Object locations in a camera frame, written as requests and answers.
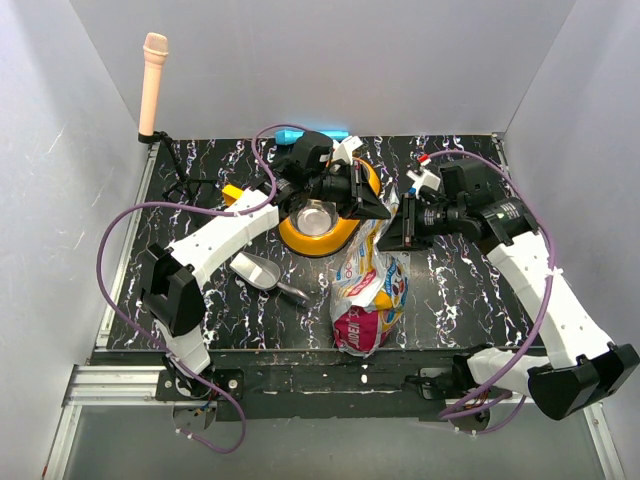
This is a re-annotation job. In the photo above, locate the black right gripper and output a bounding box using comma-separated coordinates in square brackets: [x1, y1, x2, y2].
[373, 192, 464, 252]

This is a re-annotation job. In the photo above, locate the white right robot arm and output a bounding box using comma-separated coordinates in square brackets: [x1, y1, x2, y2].
[378, 193, 639, 420]

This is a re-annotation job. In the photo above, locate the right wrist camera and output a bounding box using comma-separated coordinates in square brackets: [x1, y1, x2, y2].
[407, 154, 506, 207]

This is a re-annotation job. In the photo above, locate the aluminium frame rail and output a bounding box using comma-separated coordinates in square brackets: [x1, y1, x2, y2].
[42, 144, 166, 480]

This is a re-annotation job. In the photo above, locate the silver metal scoop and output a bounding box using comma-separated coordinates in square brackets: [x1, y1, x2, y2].
[230, 252, 310, 302]

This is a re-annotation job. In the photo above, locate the pink microphone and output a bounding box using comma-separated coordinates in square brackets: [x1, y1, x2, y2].
[138, 32, 169, 144]

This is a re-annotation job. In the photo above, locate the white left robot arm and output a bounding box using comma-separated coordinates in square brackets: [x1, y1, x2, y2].
[140, 159, 390, 400]

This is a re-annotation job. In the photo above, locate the yellow double pet bowl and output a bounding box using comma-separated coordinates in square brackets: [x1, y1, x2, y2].
[273, 160, 381, 258]

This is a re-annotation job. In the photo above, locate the cyan flashlight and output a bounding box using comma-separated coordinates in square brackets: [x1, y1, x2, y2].
[274, 129, 350, 146]

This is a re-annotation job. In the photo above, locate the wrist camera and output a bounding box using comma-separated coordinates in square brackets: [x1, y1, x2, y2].
[290, 131, 363, 172]
[407, 154, 506, 207]

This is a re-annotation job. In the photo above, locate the yellow toy brick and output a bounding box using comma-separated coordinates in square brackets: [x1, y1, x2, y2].
[221, 184, 244, 207]

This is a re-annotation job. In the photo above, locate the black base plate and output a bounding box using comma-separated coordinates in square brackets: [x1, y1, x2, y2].
[90, 349, 459, 422]

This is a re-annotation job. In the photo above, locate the pink white pet food bag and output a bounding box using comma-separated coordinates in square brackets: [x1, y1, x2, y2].
[331, 197, 411, 357]

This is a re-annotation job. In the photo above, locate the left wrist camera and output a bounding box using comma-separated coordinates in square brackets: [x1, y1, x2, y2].
[290, 131, 363, 172]

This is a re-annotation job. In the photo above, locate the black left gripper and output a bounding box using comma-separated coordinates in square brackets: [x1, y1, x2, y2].
[308, 161, 392, 222]

